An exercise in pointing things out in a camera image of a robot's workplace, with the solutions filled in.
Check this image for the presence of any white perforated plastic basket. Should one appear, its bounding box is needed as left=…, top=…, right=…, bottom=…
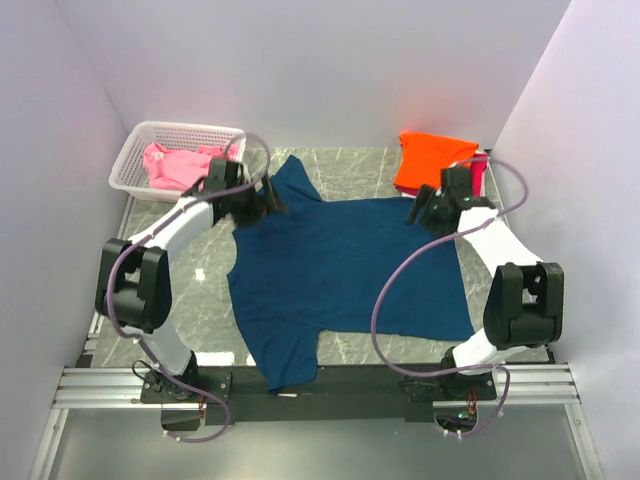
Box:
left=109, top=121, right=243, bottom=203

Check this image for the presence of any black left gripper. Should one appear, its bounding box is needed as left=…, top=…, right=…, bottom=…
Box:
left=227, top=174, right=287, bottom=231

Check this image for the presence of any navy blue t shirt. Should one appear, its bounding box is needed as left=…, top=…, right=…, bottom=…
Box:
left=228, top=156, right=474, bottom=393

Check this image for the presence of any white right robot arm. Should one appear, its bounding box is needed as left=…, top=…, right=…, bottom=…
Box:
left=407, top=166, right=564, bottom=399

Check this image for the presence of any pink t shirt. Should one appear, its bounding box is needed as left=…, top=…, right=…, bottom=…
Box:
left=143, top=143, right=224, bottom=191

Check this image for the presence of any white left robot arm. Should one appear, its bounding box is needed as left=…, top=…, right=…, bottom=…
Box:
left=95, top=156, right=285, bottom=402

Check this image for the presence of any folded orange t shirt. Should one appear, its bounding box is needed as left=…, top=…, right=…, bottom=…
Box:
left=393, top=132, right=479, bottom=190

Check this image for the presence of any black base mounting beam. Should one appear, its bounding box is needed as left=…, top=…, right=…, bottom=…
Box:
left=138, top=363, right=499, bottom=431

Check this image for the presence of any folded magenta t shirt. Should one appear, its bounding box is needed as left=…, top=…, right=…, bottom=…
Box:
left=396, top=152, right=489, bottom=198

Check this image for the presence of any aluminium extrusion rail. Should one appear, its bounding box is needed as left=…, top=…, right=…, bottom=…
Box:
left=52, top=364, right=581, bottom=410

